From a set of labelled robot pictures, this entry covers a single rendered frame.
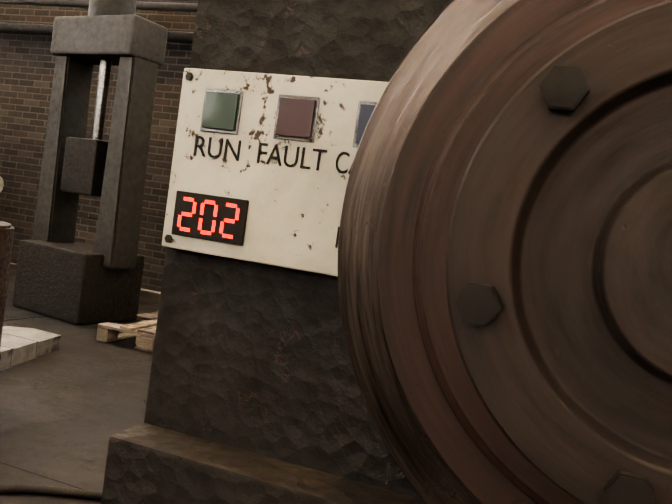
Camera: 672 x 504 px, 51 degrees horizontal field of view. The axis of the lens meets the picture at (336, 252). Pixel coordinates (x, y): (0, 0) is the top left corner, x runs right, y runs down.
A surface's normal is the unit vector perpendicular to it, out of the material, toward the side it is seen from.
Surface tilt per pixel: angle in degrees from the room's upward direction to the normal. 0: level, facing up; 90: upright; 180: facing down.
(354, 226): 90
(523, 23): 90
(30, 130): 90
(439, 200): 90
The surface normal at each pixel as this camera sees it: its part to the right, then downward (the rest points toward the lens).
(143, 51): 0.85, 0.15
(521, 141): -0.35, 0.00
